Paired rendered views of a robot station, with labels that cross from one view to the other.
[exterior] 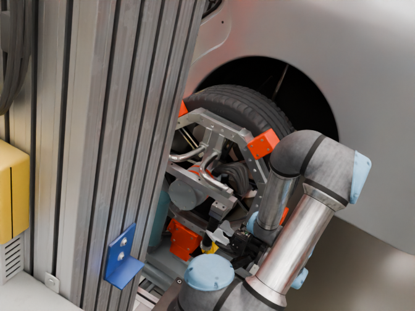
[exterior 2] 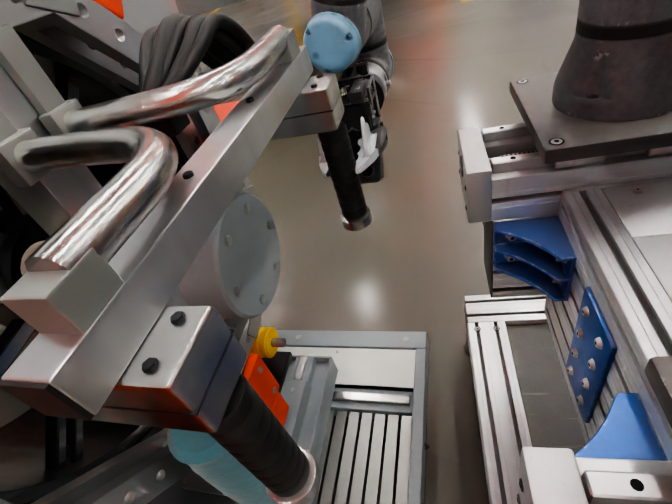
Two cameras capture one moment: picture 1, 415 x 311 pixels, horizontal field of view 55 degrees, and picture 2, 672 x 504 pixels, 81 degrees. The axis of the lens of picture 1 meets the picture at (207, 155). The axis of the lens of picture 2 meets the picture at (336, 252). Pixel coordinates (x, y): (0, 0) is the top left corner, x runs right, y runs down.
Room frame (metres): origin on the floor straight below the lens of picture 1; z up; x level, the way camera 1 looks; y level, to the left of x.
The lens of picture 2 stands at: (1.09, 0.36, 1.09)
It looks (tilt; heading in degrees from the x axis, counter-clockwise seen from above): 40 degrees down; 273
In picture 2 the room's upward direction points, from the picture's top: 19 degrees counter-clockwise
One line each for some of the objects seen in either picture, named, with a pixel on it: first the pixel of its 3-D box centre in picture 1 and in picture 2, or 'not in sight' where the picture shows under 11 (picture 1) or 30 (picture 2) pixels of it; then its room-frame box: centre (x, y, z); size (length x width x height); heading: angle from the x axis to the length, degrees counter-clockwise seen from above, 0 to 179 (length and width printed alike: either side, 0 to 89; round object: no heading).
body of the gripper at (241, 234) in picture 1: (247, 245); (356, 106); (1.02, -0.22, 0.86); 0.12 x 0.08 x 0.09; 69
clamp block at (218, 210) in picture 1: (222, 206); (300, 106); (1.10, -0.10, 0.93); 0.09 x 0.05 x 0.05; 159
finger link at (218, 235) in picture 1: (217, 234); (363, 140); (1.03, -0.11, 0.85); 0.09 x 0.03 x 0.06; 77
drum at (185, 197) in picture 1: (196, 184); (170, 259); (1.28, 0.01, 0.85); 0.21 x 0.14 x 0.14; 159
